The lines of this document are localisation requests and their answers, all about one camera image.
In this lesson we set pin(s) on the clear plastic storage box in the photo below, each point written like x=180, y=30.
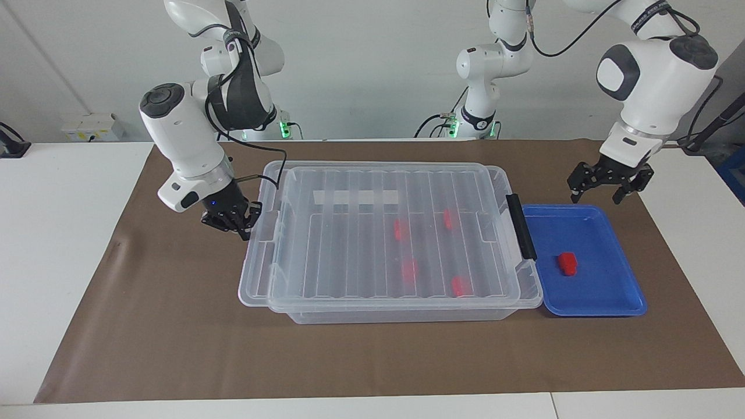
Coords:
x=407, y=317

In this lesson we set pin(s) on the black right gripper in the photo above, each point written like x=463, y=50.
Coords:
x=226, y=203

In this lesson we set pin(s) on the white tape strip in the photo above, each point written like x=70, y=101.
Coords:
x=337, y=197

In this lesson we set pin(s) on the brown paper table mat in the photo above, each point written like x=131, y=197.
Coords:
x=372, y=361

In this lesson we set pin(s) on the blue crate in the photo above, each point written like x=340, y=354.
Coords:
x=734, y=174

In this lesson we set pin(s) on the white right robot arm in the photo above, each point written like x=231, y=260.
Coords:
x=174, y=134

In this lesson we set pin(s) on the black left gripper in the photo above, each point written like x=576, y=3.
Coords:
x=617, y=170

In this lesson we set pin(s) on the black box latch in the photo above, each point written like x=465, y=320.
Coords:
x=522, y=230

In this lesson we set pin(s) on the black stand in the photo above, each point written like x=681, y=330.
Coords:
x=698, y=137

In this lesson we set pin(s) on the black table clamp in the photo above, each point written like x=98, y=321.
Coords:
x=14, y=148

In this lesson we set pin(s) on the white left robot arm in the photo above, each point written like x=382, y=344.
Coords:
x=657, y=75

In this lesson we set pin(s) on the red block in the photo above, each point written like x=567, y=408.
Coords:
x=400, y=229
x=567, y=263
x=448, y=219
x=410, y=269
x=461, y=286

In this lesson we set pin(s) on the clear plastic box lid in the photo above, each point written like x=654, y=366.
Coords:
x=256, y=279

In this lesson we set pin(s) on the blue plastic tray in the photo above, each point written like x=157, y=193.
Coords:
x=605, y=285

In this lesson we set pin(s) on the white power strip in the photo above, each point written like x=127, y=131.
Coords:
x=93, y=128

